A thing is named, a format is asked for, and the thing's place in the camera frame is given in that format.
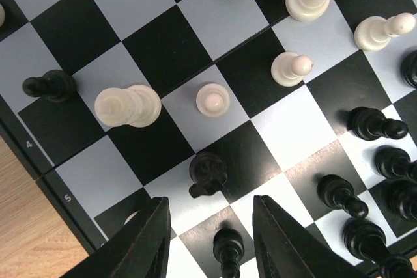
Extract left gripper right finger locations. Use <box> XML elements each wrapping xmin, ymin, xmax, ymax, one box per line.
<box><xmin>253</xmin><ymin>195</ymin><xmax>366</xmax><ymax>278</ymax></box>

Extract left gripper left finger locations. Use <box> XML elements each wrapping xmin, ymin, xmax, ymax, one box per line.
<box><xmin>63</xmin><ymin>197</ymin><xmax>171</xmax><ymax>278</ymax></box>

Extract black knight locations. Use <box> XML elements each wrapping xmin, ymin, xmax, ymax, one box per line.
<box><xmin>189</xmin><ymin>151</ymin><xmax>227</xmax><ymax>198</ymax></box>

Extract white queen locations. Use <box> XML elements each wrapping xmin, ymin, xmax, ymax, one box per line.
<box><xmin>94</xmin><ymin>85</ymin><xmax>162</xmax><ymax>128</ymax></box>

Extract black and silver chessboard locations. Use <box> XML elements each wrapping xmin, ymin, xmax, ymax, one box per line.
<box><xmin>1</xmin><ymin>0</ymin><xmax>416</xmax><ymax>277</ymax></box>

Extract black pawn h4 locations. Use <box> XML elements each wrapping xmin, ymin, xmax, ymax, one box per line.
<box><xmin>22</xmin><ymin>70</ymin><xmax>77</xmax><ymax>103</ymax></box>

